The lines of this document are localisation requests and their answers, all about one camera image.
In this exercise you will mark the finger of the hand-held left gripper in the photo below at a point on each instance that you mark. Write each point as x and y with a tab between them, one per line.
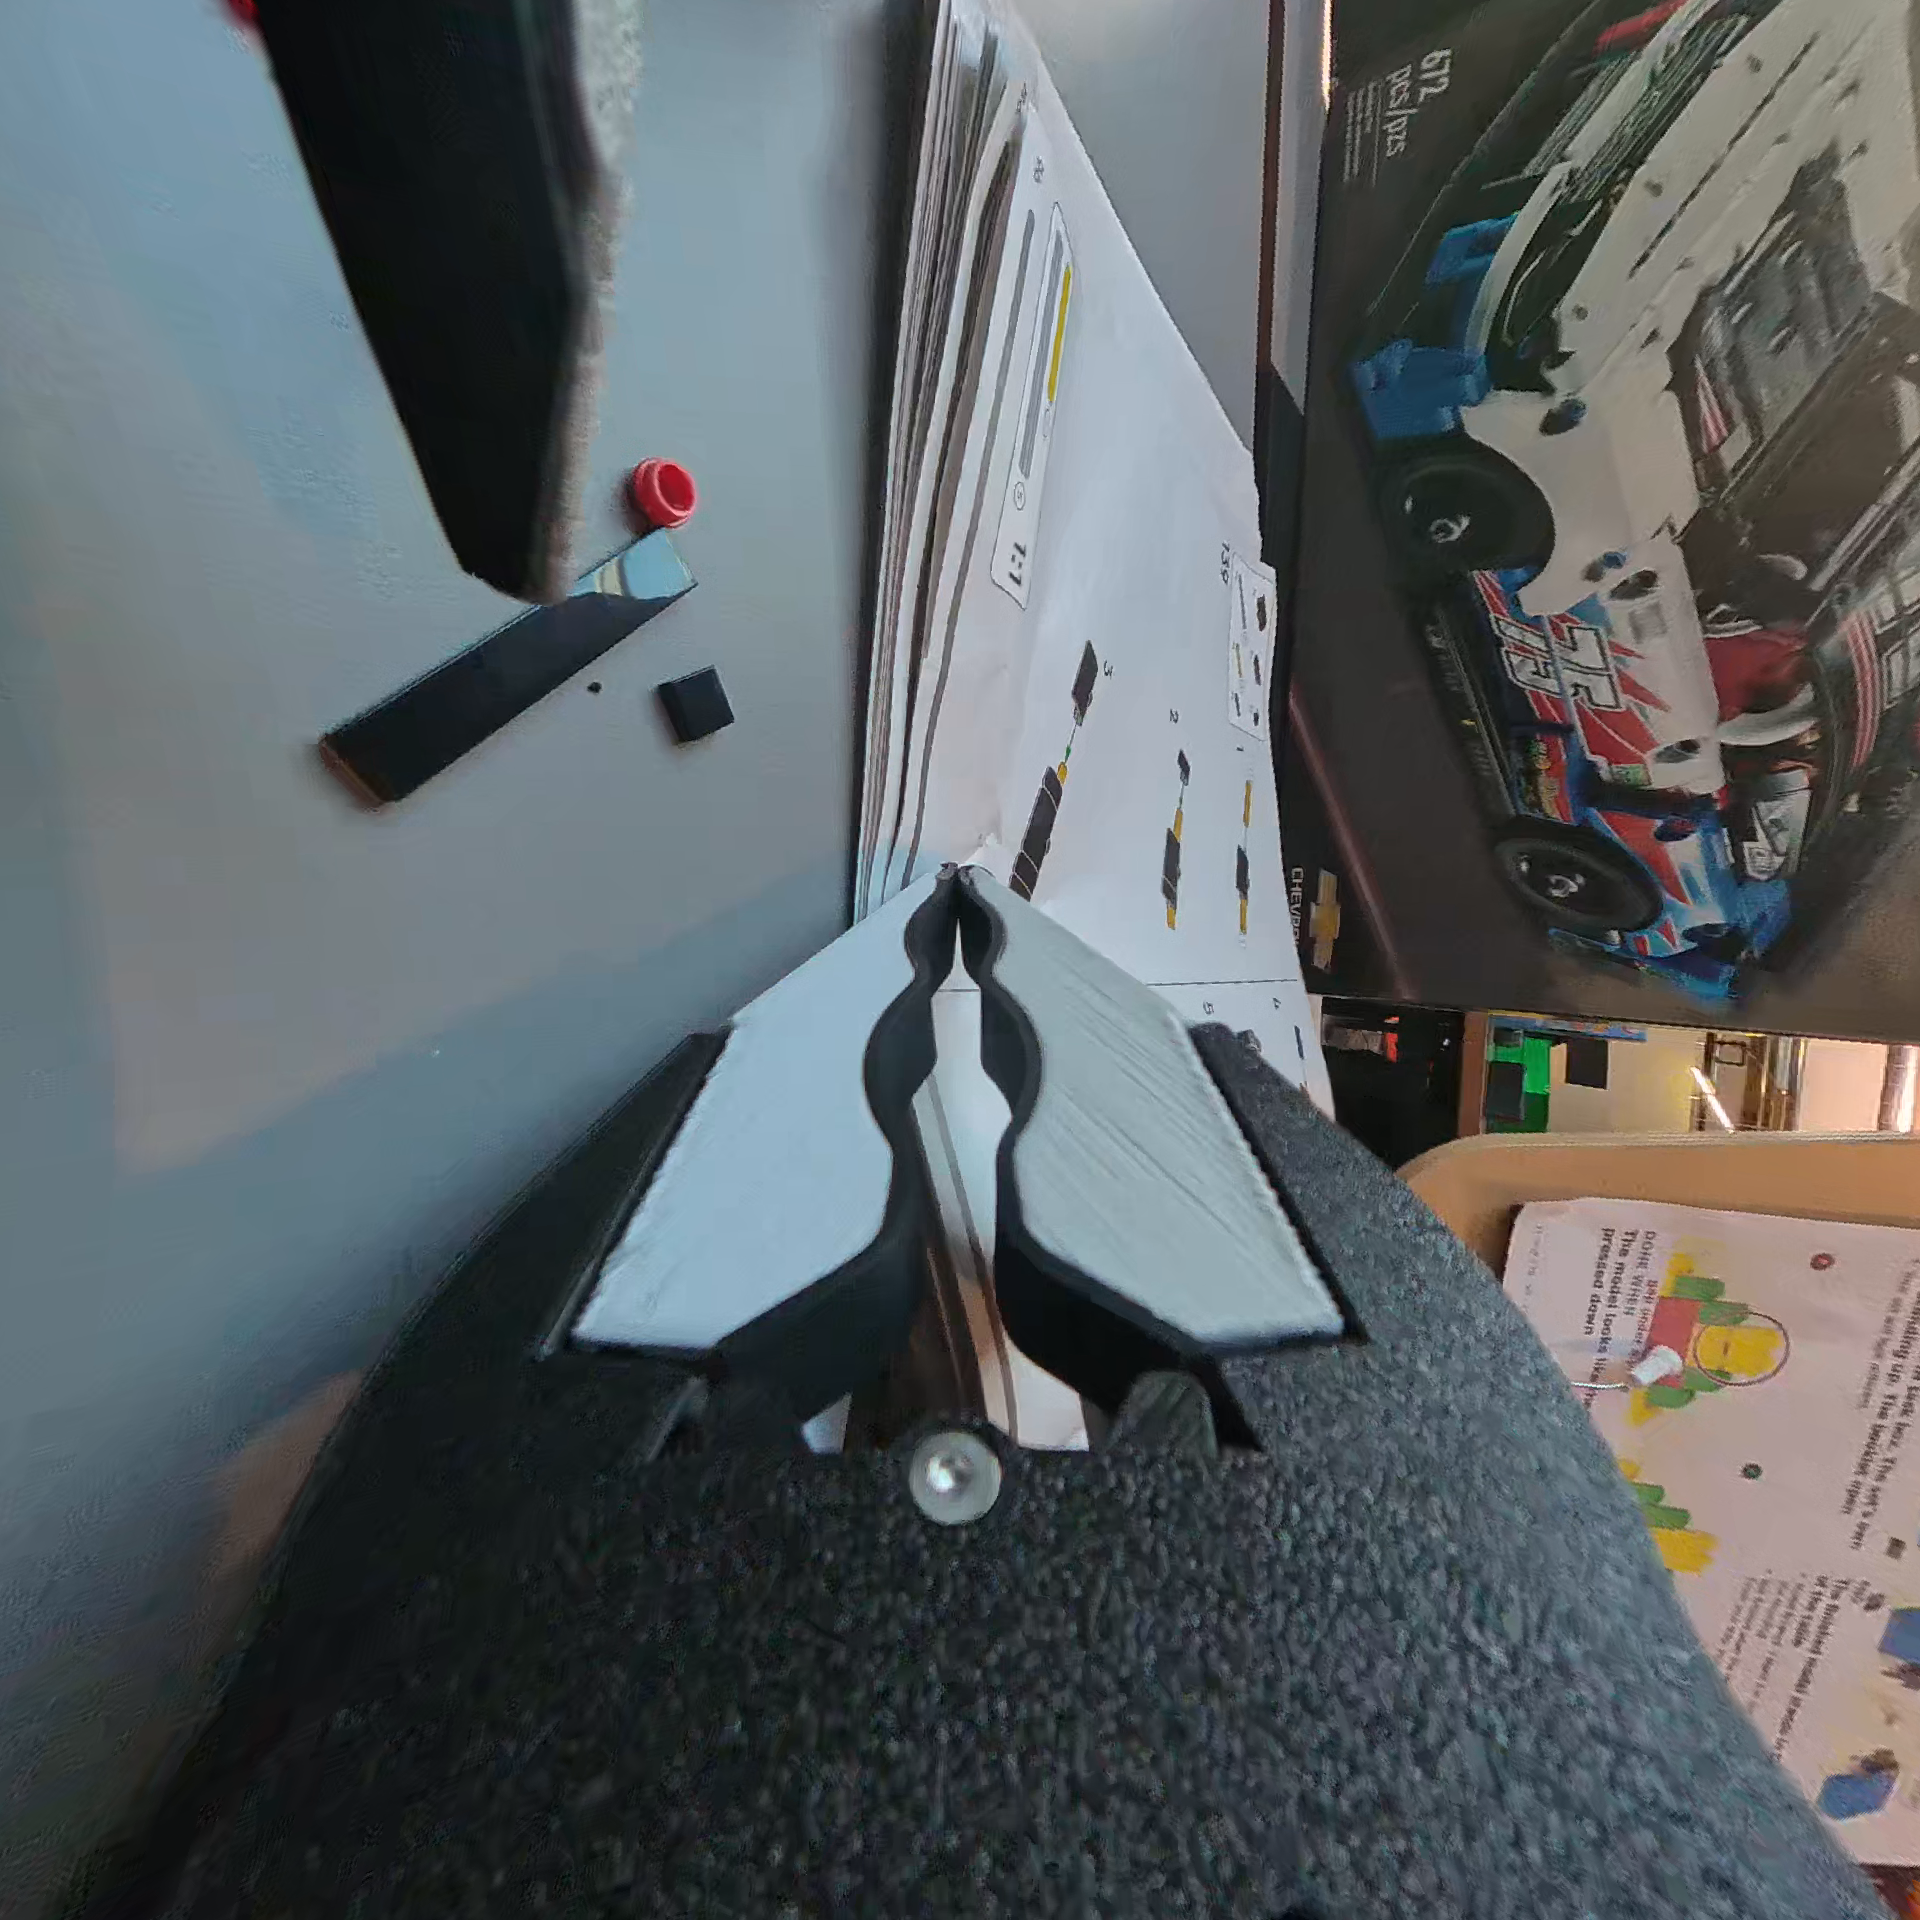
450	224

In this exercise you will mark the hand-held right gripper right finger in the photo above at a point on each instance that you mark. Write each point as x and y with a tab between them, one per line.
1155	1184

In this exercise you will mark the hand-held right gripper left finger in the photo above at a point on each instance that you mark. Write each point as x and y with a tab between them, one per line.
751	1184

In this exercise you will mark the grey desk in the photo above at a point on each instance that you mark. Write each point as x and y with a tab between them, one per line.
224	1049

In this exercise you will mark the red round stud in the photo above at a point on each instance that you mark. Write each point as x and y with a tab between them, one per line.
664	491

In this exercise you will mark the green building block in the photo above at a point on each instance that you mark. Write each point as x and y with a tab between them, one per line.
1522	1072

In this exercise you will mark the long black tile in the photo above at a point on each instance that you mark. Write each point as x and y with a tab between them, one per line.
511	674

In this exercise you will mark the small black tile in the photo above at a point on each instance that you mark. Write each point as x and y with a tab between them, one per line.
695	704

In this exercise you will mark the wooden document stand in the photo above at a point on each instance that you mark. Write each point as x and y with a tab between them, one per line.
1650	1171

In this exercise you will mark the open instruction booklet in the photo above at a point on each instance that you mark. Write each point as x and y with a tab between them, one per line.
1125	523

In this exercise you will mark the printed instruction sheet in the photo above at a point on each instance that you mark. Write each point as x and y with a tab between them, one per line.
1769	1499

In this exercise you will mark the black toy car set box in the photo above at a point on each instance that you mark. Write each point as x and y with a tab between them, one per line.
1575	451

